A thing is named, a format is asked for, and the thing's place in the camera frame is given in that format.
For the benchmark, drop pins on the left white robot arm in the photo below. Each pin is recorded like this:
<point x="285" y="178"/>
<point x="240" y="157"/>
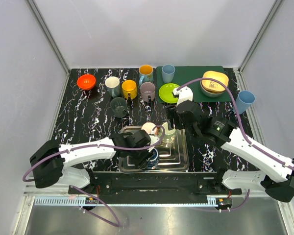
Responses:
<point x="53" y="163"/>

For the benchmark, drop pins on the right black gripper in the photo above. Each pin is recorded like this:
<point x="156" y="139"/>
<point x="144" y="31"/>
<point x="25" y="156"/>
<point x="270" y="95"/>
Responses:
<point x="171" y="113"/>

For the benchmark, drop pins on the navy blue mug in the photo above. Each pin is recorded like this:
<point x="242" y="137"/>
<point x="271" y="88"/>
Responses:
<point x="154" y="160"/>

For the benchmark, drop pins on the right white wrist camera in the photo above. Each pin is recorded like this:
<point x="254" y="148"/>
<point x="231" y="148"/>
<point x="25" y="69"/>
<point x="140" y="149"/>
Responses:
<point x="183" y="94"/>

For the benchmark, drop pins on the lime green plate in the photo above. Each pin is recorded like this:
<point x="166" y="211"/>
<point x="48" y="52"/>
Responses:
<point x="165" y="93"/>

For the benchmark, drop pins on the orange red bowl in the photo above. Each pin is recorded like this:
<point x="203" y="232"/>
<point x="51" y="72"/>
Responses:
<point x="86" y="82"/>

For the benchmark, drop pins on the yellow square bowl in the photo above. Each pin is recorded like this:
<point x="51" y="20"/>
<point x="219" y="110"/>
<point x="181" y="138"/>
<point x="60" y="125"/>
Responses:
<point x="213" y="86"/>

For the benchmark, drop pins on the blue grey mug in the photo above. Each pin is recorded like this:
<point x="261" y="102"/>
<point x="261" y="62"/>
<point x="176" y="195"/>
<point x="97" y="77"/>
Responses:
<point x="113" y="86"/>

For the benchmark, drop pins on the mauve pink mug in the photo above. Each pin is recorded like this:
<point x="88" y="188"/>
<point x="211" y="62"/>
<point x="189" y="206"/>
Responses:
<point x="147" y="91"/>

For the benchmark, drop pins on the dark green mat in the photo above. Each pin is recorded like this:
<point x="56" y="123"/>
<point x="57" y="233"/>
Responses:
<point x="184" y="74"/>

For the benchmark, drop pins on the yellow ribbed mug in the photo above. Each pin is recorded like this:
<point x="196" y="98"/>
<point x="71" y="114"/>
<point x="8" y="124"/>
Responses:
<point x="129" y="89"/>

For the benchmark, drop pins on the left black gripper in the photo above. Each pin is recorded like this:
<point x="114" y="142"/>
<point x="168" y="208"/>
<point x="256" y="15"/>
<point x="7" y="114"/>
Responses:
<point x="142" y="156"/>

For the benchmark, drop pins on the light blue cup right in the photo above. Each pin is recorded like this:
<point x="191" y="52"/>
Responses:
<point x="243" y="101"/>

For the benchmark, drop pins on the front aluminium rail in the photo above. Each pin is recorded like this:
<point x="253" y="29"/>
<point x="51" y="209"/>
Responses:
<point x="143" y="198"/>

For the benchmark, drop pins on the dark grey mug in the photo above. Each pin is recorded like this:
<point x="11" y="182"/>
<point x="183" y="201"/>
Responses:
<point x="119" y="107"/>

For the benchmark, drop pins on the left aluminium frame post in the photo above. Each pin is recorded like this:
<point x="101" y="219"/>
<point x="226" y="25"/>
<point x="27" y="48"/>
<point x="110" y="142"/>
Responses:
<point x="47" y="33"/>

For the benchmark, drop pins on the silver metal tray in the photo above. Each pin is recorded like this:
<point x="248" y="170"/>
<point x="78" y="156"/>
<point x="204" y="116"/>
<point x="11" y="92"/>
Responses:
<point x="172" y="157"/>

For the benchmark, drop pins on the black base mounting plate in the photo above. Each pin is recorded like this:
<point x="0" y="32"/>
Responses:
<point x="107" y="183"/>

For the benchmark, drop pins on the right aluminium frame post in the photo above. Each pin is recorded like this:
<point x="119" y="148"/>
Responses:
<point x="265" y="25"/>

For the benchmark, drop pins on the grey bowl under yellow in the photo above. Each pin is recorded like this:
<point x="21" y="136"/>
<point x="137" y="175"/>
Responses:
<point x="210" y="93"/>

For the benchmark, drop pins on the light blue patterned mug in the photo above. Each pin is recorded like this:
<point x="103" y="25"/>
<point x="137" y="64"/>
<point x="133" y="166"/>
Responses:
<point x="145" y="74"/>

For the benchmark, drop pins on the aluminium frame post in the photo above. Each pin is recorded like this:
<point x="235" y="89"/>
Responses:
<point x="47" y="33"/>
<point x="265" y="25"/>

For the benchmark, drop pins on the light blue cup on mat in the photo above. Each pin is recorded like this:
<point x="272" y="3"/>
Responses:
<point x="168" y="73"/>

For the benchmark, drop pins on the light green mug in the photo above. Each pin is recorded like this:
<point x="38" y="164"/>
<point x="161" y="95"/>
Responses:
<point x="169" y="135"/>

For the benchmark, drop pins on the pink orange mug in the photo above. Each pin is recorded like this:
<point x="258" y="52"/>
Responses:
<point x="146" y="126"/>

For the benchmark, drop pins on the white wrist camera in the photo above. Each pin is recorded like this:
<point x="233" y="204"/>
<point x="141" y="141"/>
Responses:
<point x="155" y="131"/>
<point x="183" y="94"/>

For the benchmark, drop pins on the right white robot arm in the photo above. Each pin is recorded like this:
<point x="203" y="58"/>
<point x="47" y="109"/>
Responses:
<point x="275" y="175"/>

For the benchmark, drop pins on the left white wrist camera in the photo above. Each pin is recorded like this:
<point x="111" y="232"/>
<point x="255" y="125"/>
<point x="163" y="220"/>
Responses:
<point x="155" y="131"/>

